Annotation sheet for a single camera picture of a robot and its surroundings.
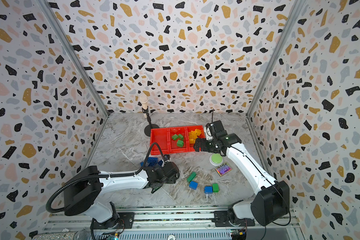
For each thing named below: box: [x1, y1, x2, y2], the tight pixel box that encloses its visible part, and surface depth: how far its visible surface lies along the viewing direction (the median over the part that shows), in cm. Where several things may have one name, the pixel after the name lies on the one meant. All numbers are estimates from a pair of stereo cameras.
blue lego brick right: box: [204, 186, 213, 194], surface depth 84 cm
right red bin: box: [185, 125, 206, 152], surface depth 102 cm
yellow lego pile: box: [188, 128, 202, 145], surface depth 108 cm
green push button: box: [209, 153, 224, 166], surface depth 97 cm
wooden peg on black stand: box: [139, 94, 160, 137], surface depth 100 cm
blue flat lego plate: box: [140, 157, 164, 167], surface depth 95 cm
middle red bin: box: [168, 127, 188, 154], surface depth 104 cm
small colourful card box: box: [215, 162, 233, 177], surface depth 93 cm
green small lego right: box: [212, 183, 220, 193], surface depth 86 cm
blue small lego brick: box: [189, 181, 199, 190], surface depth 87 cm
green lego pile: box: [171, 134, 184, 148], surface depth 106 cm
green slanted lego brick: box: [186, 171, 197, 183], surface depth 89 cm
